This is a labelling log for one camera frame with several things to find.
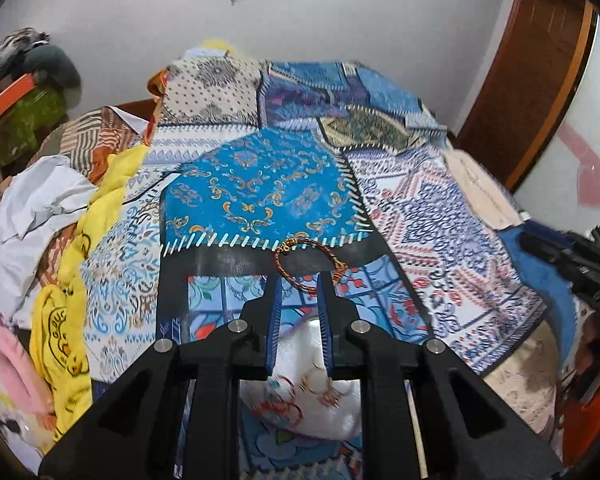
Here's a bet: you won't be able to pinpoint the orange striped quilt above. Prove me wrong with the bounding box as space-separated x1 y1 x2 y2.
35 105 151 186

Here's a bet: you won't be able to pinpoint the heart-shaped metal tin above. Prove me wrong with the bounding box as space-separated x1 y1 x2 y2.
237 312 366 438

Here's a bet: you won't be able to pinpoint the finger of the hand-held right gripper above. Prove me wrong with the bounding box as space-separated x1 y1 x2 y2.
520 235 588 277
522 222 600 251

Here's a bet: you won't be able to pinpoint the brown wooden door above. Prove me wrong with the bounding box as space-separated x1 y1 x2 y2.
455 0 588 181

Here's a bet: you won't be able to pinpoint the cartoon print sheet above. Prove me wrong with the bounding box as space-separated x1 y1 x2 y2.
0 305 56 461

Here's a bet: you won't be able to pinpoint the pink plush toy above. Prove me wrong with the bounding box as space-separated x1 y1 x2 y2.
0 315 56 421

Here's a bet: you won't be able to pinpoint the white cloth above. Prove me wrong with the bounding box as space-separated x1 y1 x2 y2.
0 155 98 331

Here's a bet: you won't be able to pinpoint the red string jewelry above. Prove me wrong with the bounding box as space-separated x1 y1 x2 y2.
319 389 348 410

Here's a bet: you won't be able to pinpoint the red beaded bracelet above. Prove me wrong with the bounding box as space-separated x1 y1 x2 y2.
274 239 349 294

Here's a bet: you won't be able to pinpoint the white door with pink hearts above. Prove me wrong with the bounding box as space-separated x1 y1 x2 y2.
510 15 600 241

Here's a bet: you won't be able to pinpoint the yellow object behind bed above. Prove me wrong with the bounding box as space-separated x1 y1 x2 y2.
200 37 241 59

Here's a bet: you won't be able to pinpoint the orange box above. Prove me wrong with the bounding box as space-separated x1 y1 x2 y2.
0 72 36 118

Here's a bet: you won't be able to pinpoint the yellow printed cloth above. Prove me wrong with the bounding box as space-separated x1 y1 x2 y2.
30 147 148 441

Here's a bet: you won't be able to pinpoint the pile of clothes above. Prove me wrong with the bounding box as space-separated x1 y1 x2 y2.
0 27 51 91

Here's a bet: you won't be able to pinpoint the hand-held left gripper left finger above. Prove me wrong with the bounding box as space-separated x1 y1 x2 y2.
37 272 286 480

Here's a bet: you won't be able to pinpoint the patchwork patterned blanket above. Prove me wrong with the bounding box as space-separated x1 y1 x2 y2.
80 57 566 480

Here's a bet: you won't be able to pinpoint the grey plush pillow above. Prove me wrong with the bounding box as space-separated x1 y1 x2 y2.
30 45 83 106

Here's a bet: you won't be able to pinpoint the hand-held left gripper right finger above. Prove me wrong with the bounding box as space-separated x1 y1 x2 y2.
316 271 563 480

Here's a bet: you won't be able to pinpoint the green patterned bag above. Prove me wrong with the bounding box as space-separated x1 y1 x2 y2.
0 87 68 171

